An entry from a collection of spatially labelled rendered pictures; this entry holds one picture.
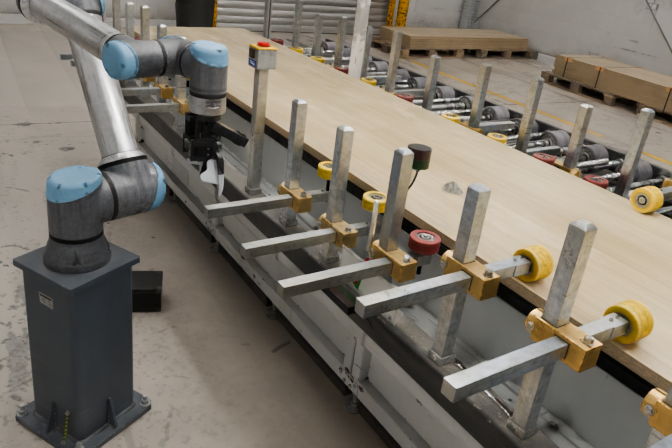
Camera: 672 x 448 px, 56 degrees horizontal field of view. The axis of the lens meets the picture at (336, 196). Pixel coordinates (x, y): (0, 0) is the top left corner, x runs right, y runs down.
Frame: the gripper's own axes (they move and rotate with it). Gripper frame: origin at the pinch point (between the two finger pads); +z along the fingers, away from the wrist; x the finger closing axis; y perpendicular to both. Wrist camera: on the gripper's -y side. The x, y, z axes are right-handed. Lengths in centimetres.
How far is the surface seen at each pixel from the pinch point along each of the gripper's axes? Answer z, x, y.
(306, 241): 12.7, 14.6, -22.1
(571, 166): 6, 0, -141
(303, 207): 13.9, -7.6, -32.4
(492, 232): 4, 39, -65
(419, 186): 4, 7, -64
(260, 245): 11.5, 15.1, -8.3
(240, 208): 12.9, -9.9, -12.6
